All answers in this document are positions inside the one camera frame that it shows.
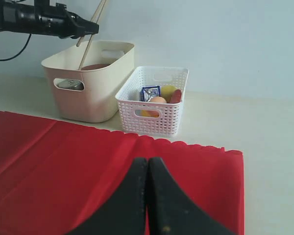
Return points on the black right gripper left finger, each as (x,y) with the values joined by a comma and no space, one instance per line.
(124,213)

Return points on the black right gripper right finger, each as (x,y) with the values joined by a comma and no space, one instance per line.
(170,211)

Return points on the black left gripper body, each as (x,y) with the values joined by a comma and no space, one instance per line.
(40,19)

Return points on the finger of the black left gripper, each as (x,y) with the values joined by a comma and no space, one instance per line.
(84,27)

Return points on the brown clay plate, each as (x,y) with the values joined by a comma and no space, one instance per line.
(94,67)

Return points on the stainless steel cup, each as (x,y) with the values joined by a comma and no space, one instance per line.
(71,85)

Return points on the red scalloped cloth mat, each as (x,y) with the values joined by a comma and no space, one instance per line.
(55,174)

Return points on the blue white milk carton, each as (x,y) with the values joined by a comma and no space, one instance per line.
(149,92)

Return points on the yellow cheese wedge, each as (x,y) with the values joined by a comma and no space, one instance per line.
(151,114)

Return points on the brown egg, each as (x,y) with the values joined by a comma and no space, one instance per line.
(158,99)

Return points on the yellow lemon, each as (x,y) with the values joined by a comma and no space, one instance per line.
(167,92)

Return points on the red sausage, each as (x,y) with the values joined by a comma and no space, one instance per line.
(176,96)

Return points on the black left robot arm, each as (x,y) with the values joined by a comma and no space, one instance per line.
(43,19)

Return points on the cream plastic storage bin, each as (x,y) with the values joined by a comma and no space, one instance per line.
(96,103)

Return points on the white perforated plastic basket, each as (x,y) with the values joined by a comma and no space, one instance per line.
(130,106)

